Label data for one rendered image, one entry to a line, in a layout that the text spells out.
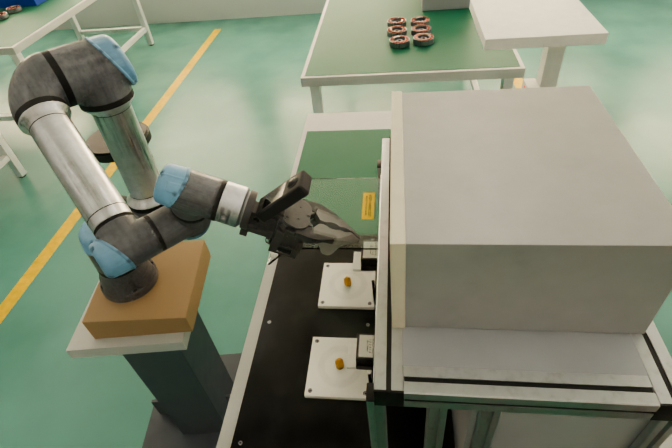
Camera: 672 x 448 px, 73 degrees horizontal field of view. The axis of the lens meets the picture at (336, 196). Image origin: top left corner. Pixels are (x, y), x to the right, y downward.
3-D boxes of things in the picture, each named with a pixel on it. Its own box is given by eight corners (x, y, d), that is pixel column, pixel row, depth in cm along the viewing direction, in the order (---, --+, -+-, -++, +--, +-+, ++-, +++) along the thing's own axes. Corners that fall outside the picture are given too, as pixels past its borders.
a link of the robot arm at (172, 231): (147, 226, 90) (142, 204, 81) (197, 200, 96) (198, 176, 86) (168, 258, 89) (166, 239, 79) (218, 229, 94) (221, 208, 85)
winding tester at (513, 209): (391, 328, 76) (389, 244, 62) (392, 168, 108) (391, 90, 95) (645, 336, 70) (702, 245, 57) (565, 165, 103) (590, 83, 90)
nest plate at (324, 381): (304, 397, 103) (304, 395, 103) (313, 339, 115) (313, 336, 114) (370, 401, 101) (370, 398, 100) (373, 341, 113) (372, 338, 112)
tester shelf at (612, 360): (374, 405, 71) (373, 391, 68) (382, 151, 122) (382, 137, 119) (683, 422, 65) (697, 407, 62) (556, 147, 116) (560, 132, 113)
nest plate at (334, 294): (318, 308, 121) (317, 305, 121) (324, 265, 133) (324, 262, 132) (374, 309, 119) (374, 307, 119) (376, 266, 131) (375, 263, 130)
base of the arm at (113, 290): (91, 299, 123) (76, 277, 117) (119, 256, 134) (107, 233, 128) (142, 306, 121) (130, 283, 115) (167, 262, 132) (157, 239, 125)
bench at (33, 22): (-36, 142, 369) (-102, 54, 321) (84, 46, 512) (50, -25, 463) (65, 139, 357) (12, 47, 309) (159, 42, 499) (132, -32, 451)
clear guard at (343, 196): (267, 265, 103) (262, 247, 100) (286, 196, 121) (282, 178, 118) (412, 267, 99) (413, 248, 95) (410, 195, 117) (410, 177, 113)
